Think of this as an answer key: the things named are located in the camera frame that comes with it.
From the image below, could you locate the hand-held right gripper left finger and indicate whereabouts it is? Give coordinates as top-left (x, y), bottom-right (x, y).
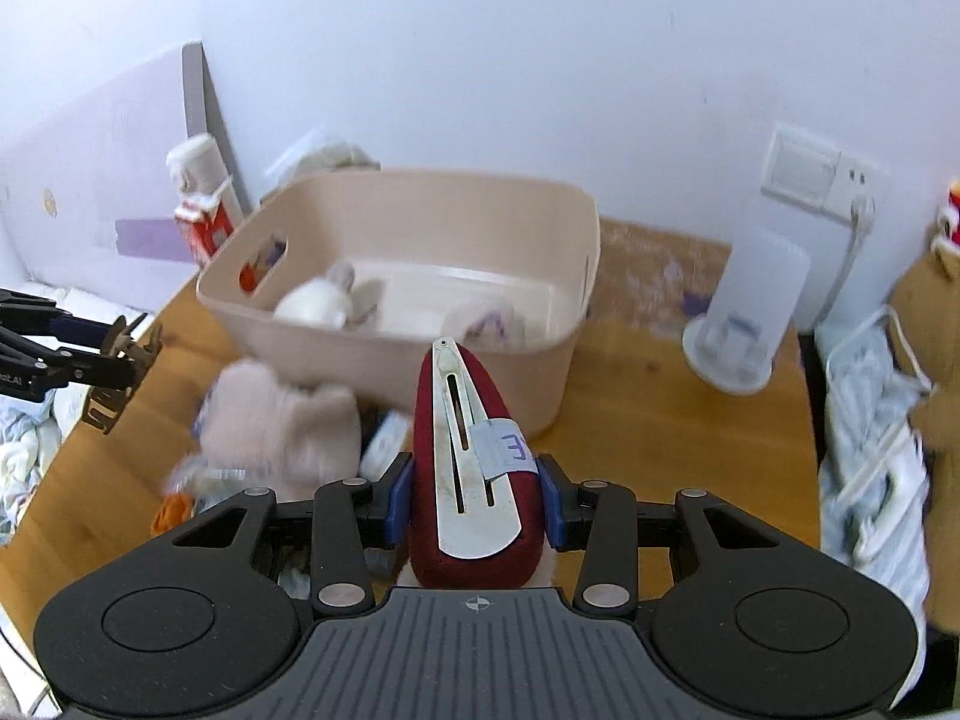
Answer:
top-left (172, 456), bottom-right (415, 620)

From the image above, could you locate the dark red snap hair clip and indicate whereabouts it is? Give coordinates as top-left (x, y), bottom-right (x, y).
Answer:
top-left (407, 337), bottom-right (542, 590)

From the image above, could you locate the brown plush bear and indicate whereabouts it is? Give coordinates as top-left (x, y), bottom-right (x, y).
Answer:
top-left (888, 243), bottom-right (960, 527)

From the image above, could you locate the white plug with cable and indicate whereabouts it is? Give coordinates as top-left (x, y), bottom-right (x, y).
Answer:
top-left (813, 193), bottom-right (880, 332)

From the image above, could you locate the brown claw hair clip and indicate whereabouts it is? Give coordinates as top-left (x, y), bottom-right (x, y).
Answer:
top-left (85, 313), bottom-right (164, 437)

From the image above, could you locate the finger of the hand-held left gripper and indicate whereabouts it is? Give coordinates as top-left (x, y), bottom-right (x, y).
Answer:
top-left (0, 287), bottom-right (115, 347)
top-left (0, 332), bottom-right (134, 401)

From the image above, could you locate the translucent white container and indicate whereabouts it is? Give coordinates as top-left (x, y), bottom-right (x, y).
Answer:
top-left (682, 195), bottom-right (813, 394)

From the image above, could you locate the white fluffy plush item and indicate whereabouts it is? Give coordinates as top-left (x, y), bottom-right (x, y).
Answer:
top-left (274, 261), bottom-right (380, 331)

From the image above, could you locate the light blue striped cloth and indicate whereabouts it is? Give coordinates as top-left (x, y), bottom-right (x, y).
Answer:
top-left (817, 306), bottom-right (932, 610)

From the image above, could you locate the wooden desktop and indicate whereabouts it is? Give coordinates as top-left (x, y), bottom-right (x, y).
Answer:
top-left (0, 216), bottom-right (823, 616)

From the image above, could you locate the white cord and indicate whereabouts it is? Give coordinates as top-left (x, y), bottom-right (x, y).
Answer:
top-left (888, 306), bottom-right (937, 394)

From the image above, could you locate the clear tissue pack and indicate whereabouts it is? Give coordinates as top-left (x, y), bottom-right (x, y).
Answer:
top-left (261, 129), bottom-right (381, 202)

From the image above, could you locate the white blue packet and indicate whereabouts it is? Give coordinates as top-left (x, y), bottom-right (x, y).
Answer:
top-left (358, 408), bottom-right (413, 482)

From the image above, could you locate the small orange item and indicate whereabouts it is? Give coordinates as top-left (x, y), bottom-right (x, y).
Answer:
top-left (150, 493), bottom-right (197, 536)

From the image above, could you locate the white wall socket with plug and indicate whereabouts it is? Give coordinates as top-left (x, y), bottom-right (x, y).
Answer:
top-left (760, 123), bottom-right (890, 223)

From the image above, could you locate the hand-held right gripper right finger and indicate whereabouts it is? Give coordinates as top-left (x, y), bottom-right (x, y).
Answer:
top-left (535, 454), bottom-right (820, 614)

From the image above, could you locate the purple patterned item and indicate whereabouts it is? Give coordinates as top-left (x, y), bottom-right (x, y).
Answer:
top-left (463, 306), bottom-right (527, 347)

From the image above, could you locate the grey upright panel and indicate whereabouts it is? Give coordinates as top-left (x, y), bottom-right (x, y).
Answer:
top-left (181, 42), bottom-right (253, 220)

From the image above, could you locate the beige plastic storage bin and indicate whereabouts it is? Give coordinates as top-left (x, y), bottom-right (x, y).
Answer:
top-left (196, 167), bottom-right (603, 437)

